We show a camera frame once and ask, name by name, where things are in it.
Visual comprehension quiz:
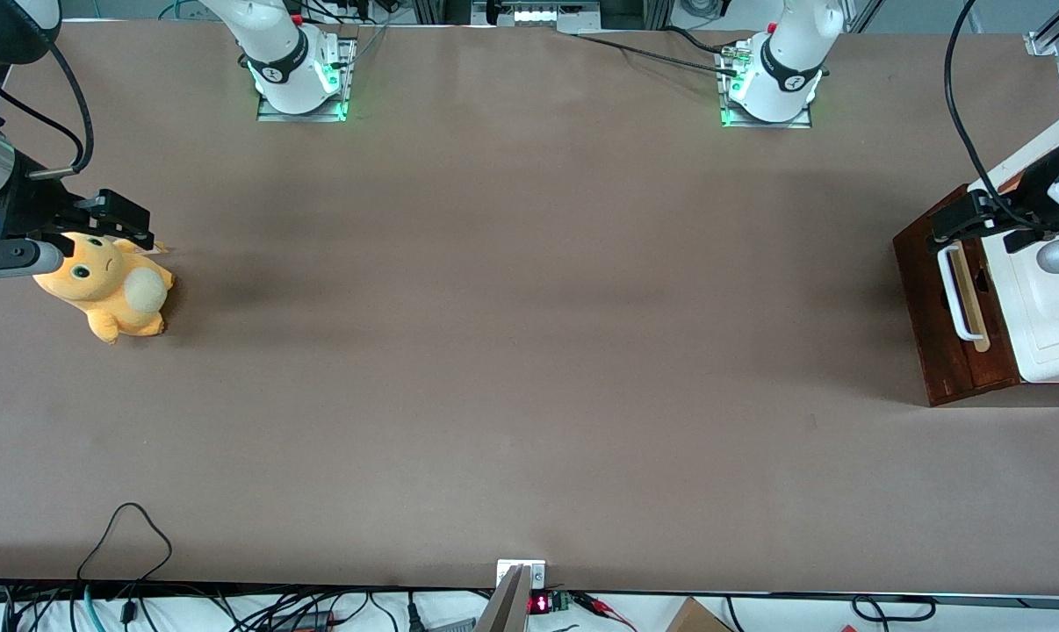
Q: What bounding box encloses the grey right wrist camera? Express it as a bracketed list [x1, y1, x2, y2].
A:
[0, 239, 65, 282]

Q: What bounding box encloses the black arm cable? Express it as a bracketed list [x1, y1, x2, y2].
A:
[0, 42, 97, 179]
[944, 0, 1059, 236]

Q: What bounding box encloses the red alligator clip lead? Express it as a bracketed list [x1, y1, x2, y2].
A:
[573, 592, 636, 631]

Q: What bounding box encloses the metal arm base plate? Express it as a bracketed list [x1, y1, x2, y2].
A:
[257, 37, 357, 123]
[717, 44, 814, 130]

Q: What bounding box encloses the white cabinet body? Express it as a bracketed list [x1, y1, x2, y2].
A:
[967, 95, 1059, 387]

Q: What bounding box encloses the black coiled cable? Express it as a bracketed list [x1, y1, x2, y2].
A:
[850, 594, 937, 623]

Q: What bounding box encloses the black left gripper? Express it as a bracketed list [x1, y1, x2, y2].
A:
[931, 140, 1059, 255]

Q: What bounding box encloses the orange plush toy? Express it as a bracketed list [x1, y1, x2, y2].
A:
[33, 231, 176, 345]

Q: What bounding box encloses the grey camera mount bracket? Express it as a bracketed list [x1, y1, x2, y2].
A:
[475, 559, 548, 632]

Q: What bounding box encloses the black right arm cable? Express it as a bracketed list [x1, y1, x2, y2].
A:
[0, 42, 97, 179]

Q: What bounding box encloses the black power adapter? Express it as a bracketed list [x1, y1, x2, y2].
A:
[266, 610, 337, 632]

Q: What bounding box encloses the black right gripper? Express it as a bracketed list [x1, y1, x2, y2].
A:
[0, 154, 155, 253]

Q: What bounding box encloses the white power strip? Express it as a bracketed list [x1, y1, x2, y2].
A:
[472, 0, 601, 27]

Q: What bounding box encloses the thin black table cable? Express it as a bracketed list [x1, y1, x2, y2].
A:
[572, 33, 743, 75]

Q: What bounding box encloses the white drawer handle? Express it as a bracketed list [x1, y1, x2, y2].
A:
[937, 244, 979, 341]

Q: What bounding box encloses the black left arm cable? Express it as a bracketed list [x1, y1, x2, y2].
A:
[944, 0, 1059, 236]

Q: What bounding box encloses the dark wood drawer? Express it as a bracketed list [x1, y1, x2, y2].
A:
[892, 183, 1022, 408]

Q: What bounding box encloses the black looped thin cable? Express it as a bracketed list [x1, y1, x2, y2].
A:
[76, 502, 174, 582]

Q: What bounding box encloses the aluminium frame profile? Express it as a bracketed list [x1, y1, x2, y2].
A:
[1026, 0, 1059, 59]

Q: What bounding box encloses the brown cardboard box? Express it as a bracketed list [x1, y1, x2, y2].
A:
[666, 597, 734, 632]

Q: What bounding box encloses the thick black table cable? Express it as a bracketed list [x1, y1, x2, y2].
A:
[661, 25, 741, 55]

